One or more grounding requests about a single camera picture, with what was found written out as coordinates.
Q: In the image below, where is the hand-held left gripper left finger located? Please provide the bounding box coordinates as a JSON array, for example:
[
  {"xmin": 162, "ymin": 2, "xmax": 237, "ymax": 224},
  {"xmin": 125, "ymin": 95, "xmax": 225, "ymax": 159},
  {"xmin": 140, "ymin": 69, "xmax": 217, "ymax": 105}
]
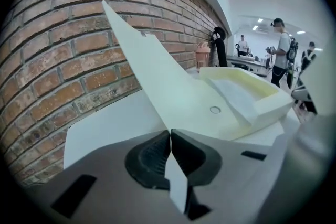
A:
[{"xmin": 25, "ymin": 130, "xmax": 185, "ymax": 224}]

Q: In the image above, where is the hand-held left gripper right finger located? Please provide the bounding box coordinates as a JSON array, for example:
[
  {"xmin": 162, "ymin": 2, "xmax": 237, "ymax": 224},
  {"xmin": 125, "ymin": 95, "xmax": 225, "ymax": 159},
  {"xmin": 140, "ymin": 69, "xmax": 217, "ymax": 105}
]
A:
[{"xmin": 171, "ymin": 128, "xmax": 284, "ymax": 224}]

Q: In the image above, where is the dark desk with white legs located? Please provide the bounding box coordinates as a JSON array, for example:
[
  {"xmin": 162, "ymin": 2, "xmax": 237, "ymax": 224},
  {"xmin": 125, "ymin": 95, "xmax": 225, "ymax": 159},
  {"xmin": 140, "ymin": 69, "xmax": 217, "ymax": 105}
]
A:
[{"xmin": 226, "ymin": 55, "xmax": 273, "ymax": 79}]

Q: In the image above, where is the person's torso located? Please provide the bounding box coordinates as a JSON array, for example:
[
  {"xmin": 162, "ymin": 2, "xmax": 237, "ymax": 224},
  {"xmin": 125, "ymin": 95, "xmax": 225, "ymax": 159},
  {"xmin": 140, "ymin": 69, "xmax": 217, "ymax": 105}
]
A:
[{"xmin": 300, "ymin": 55, "xmax": 336, "ymax": 117}]

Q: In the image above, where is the pink mannequin head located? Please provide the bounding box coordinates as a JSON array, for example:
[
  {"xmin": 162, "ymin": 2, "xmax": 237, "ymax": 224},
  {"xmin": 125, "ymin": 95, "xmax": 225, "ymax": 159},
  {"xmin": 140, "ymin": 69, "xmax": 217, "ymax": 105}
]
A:
[{"xmin": 194, "ymin": 41, "xmax": 211, "ymax": 70}]

